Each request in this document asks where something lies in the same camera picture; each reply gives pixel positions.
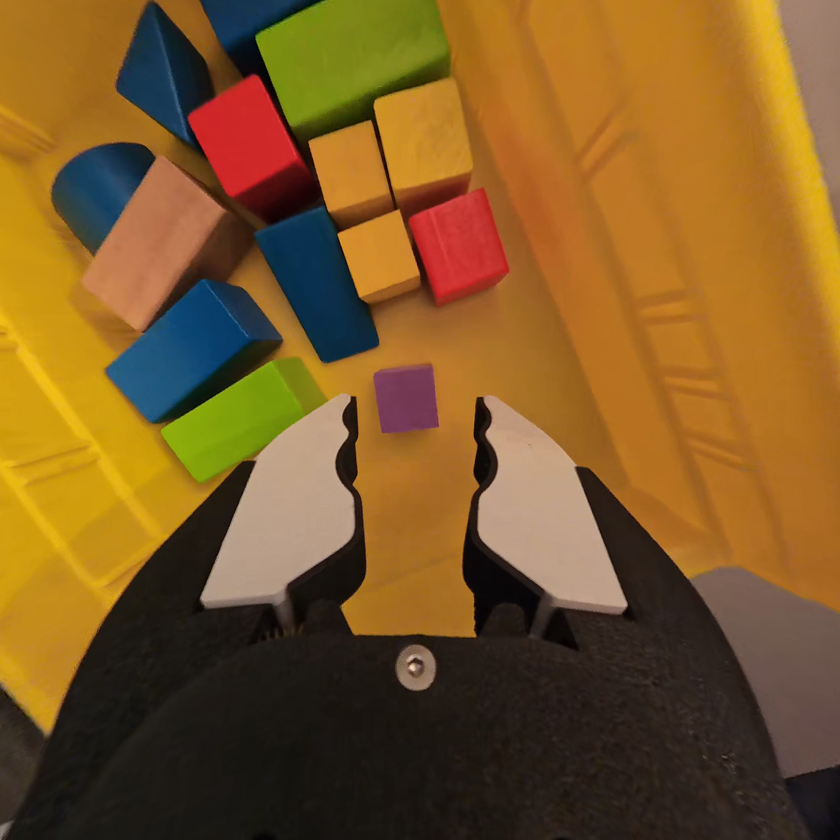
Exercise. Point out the yellow plastic bin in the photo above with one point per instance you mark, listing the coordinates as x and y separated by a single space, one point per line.
623 262

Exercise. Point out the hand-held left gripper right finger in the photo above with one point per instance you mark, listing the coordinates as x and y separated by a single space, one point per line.
544 531

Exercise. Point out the tan wooden block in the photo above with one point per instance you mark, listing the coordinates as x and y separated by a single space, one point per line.
157 249

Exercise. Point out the red wooden block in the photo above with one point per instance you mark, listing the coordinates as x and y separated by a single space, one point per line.
459 246

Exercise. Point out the red wooden cube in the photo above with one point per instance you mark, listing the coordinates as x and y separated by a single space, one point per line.
249 151

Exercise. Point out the purple wooden block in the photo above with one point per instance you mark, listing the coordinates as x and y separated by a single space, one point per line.
405 399

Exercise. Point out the small green wooden block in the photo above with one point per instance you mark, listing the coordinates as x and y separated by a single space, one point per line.
229 420

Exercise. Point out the yellow wooden cube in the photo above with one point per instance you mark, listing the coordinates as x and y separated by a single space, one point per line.
379 256
351 174
423 138

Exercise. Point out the dark teal triangular block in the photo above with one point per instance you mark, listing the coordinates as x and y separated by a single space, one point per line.
164 72

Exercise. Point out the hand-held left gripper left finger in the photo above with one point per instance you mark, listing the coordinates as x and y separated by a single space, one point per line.
289 531

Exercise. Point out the small blue wooden block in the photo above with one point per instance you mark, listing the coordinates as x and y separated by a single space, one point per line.
190 348

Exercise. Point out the long green wooden block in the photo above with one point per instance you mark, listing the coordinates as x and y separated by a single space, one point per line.
354 59

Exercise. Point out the blue wooden cylinder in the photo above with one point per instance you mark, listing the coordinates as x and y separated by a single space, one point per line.
95 190

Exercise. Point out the person's dark navy shirt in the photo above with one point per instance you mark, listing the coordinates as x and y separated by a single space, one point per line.
817 810

